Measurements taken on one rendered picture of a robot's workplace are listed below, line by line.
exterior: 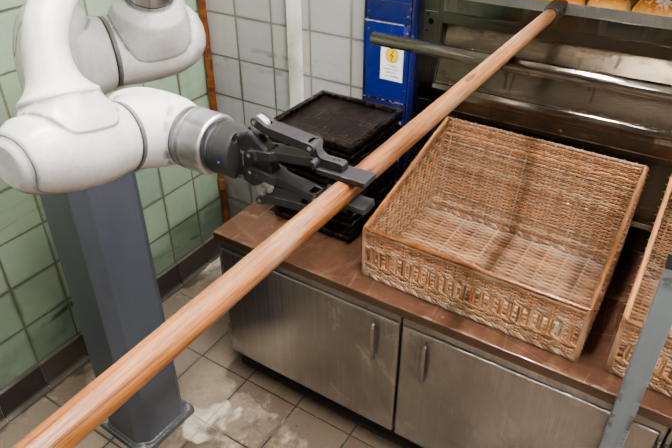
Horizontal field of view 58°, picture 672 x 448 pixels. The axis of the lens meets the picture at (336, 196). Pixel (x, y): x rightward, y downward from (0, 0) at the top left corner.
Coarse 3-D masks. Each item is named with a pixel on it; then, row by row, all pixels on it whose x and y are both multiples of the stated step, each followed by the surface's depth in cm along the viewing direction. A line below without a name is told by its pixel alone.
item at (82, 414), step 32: (480, 64) 108; (448, 96) 96; (416, 128) 86; (384, 160) 79; (352, 192) 73; (288, 224) 66; (320, 224) 68; (256, 256) 61; (288, 256) 64; (224, 288) 57; (192, 320) 54; (128, 352) 50; (160, 352) 51; (96, 384) 47; (128, 384) 48; (64, 416) 45; (96, 416) 46
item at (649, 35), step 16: (448, 0) 162; (464, 0) 159; (480, 16) 159; (496, 16) 157; (512, 16) 154; (528, 16) 152; (576, 16) 146; (592, 32) 146; (608, 32) 144; (624, 32) 142; (640, 32) 140; (656, 32) 139
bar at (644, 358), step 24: (408, 48) 132; (432, 48) 130; (456, 48) 127; (528, 72) 121; (552, 72) 118; (576, 72) 116; (600, 72) 115; (648, 96) 111; (648, 312) 106; (648, 336) 108; (648, 360) 110; (624, 384) 115; (624, 408) 118; (624, 432) 120
